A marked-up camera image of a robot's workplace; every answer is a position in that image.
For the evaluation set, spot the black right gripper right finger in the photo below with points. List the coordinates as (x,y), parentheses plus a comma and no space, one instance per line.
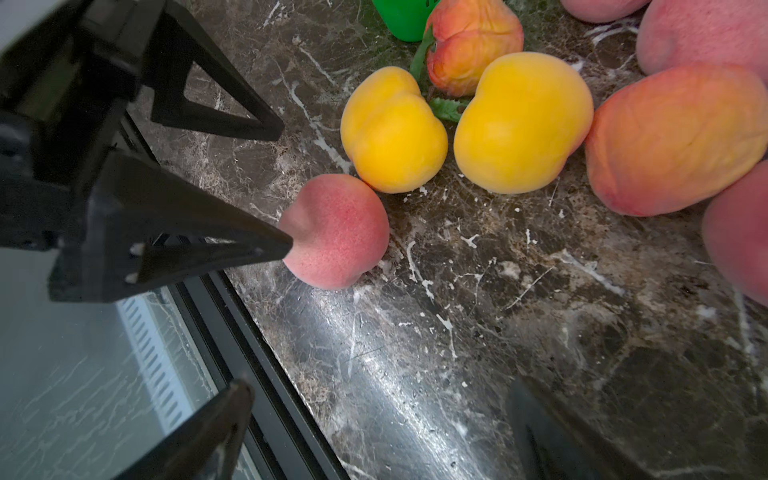
(554,443)

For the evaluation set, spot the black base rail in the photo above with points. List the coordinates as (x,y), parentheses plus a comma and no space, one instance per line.
(189,341)

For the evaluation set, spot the orange pink peach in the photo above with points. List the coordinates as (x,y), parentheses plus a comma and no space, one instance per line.
(676,138)

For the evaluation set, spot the yellow peach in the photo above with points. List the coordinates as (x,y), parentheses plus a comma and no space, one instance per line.
(530,112)
(390,134)

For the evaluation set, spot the pink peach left cluster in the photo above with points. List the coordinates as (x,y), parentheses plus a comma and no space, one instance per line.
(602,11)

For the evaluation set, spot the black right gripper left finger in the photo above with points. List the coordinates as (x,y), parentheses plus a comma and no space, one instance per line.
(206,446)

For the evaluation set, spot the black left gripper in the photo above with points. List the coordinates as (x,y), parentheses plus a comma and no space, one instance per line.
(68,71)

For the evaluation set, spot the red orange peach with leaf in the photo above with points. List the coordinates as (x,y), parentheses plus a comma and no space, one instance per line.
(461,38)

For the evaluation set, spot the pink peach cluster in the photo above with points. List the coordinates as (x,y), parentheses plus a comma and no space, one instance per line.
(602,11)
(677,32)

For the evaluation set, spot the green plastic basket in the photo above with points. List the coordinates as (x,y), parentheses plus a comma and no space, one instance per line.
(405,19)

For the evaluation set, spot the pink peach near right gripper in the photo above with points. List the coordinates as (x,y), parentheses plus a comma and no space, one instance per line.
(734,231)

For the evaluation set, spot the pink peach centre cluster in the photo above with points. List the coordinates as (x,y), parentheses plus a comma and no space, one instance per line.
(677,32)

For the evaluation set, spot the pink peach front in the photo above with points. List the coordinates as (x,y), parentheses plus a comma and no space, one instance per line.
(340,231)

